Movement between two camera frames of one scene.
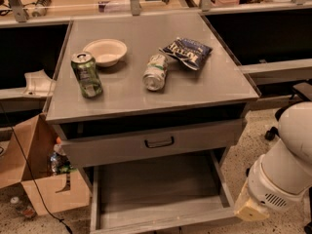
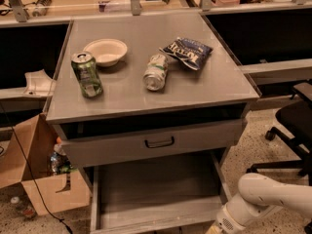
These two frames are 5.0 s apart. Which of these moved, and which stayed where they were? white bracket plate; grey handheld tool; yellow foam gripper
Moved: yellow foam gripper
Stayed: white bracket plate; grey handheld tool
